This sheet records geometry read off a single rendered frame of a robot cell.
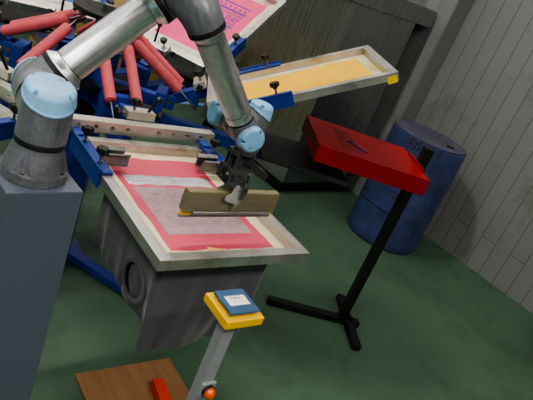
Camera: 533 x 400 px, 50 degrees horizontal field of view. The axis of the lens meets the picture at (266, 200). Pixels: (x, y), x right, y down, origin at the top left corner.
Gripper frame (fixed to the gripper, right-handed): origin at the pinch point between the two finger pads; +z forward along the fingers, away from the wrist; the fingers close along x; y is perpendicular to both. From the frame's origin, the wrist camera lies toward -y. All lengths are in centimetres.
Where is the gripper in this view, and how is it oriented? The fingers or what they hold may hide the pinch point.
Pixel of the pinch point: (231, 203)
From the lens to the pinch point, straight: 186.1
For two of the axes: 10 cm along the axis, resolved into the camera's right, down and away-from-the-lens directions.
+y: -7.7, -0.2, -6.3
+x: 5.3, 5.3, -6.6
